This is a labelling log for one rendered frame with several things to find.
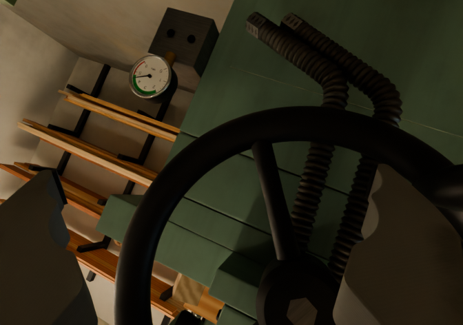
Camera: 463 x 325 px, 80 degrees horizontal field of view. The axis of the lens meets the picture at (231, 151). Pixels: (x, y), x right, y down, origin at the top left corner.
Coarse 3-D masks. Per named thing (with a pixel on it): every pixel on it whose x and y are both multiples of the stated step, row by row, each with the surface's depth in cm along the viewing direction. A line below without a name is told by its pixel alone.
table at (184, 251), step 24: (120, 216) 42; (120, 240) 42; (168, 240) 40; (192, 240) 40; (168, 264) 40; (192, 264) 39; (216, 264) 39; (240, 264) 34; (216, 288) 29; (240, 288) 29
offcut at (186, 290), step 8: (176, 280) 42; (184, 280) 40; (192, 280) 40; (176, 288) 40; (184, 288) 40; (192, 288) 40; (200, 288) 40; (176, 296) 40; (184, 296) 40; (192, 296) 40; (200, 296) 40; (192, 304) 40
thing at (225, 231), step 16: (176, 208) 41; (192, 208) 41; (208, 208) 40; (192, 224) 40; (208, 224) 40; (224, 224) 39; (240, 224) 39; (224, 240) 39; (240, 240) 39; (256, 240) 38; (272, 240) 38; (256, 256) 38; (272, 256) 37
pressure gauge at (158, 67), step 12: (144, 60) 39; (156, 60) 38; (168, 60) 40; (132, 72) 39; (144, 72) 38; (156, 72) 38; (168, 72) 38; (132, 84) 38; (144, 84) 38; (156, 84) 38; (168, 84) 37; (144, 96) 38; (156, 96) 38; (168, 96) 39
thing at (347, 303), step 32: (384, 192) 9; (416, 192) 9; (384, 224) 8; (416, 224) 8; (448, 224) 8; (352, 256) 7; (384, 256) 7; (416, 256) 7; (448, 256) 7; (352, 288) 6; (384, 288) 6; (416, 288) 6; (448, 288) 6; (352, 320) 6; (384, 320) 6; (416, 320) 6; (448, 320) 6
